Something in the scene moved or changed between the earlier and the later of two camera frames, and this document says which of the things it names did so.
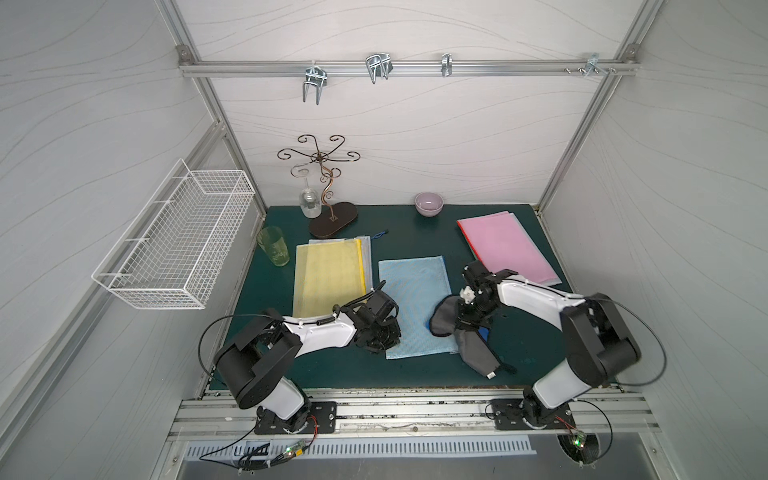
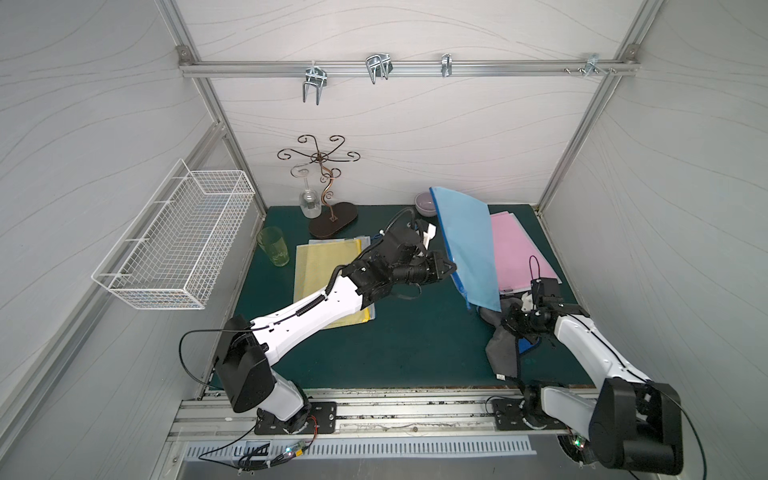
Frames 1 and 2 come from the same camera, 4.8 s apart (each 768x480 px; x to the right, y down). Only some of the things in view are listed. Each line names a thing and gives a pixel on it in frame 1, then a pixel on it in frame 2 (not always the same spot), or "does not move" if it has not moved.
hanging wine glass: x=310 y=200 does not move
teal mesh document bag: x=416 y=284 to x=465 y=222
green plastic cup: x=273 y=243 does not move
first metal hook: x=314 y=75 does not move
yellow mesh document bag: x=327 y=275 does not move
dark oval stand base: x=333 y=220 does not move
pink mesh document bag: x=501 y=242 does not move
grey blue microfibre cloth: x=443 y=319 to x=502 y=345
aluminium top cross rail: x=528 y=67 does not move
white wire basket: x=170 y=254 does not move
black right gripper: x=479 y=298 to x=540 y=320
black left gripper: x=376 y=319 to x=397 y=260
